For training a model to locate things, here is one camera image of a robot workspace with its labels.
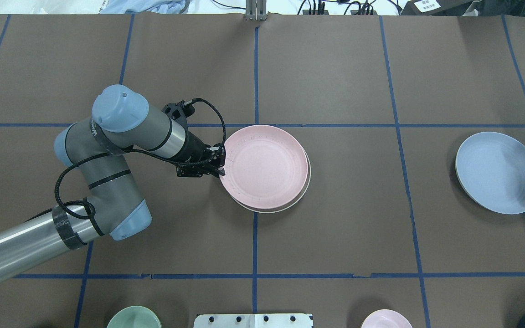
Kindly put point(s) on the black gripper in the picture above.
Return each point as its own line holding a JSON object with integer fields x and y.
{"x": 195, "y": 148}

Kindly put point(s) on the pink plate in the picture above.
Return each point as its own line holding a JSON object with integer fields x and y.
{"x": 265, "y": 166}

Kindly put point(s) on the light blue plate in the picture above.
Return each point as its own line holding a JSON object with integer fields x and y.
{"x": 490, "y": 167}

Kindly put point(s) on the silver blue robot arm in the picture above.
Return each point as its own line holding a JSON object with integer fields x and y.
{"x": 96, "y": 194}

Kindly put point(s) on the cream plate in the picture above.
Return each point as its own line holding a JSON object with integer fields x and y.
{"x": 288, "y": 205}

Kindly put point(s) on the green bowl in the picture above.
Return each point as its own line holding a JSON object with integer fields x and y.
{"x": 135, "y": 317}

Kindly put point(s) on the light blue cloth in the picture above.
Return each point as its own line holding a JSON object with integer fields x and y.
{"x": 139, "y": 6}

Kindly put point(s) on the pink bowl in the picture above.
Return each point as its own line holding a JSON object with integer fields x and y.
{"x": 385, "y": 318}

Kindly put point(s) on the white camera pole base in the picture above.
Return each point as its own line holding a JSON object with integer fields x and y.
{"x": 253, "y": 320}

